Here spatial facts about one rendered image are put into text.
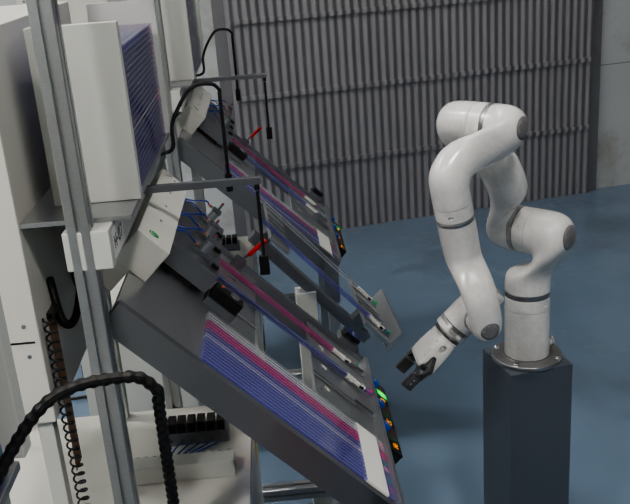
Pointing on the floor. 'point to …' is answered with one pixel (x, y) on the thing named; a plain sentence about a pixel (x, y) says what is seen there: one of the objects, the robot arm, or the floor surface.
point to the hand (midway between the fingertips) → (404, 375)
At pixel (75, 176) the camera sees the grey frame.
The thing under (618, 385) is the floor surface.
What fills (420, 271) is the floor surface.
